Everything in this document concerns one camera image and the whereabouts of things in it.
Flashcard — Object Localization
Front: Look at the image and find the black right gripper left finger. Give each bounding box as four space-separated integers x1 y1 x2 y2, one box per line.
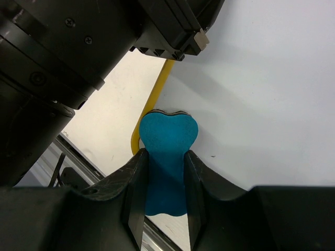
81 150 149 250

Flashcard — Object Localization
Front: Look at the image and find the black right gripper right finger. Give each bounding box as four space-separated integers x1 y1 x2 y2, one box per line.
184 150 247 250

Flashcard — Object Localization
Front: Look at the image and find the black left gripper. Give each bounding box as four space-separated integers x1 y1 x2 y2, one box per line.
1 1 223 109

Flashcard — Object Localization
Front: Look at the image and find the blue felt eraser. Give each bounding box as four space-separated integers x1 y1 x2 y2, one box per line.
139 110 198 216

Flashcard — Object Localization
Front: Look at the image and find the yellow framed whiteboard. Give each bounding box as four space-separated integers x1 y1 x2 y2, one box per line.
130 0 335 251

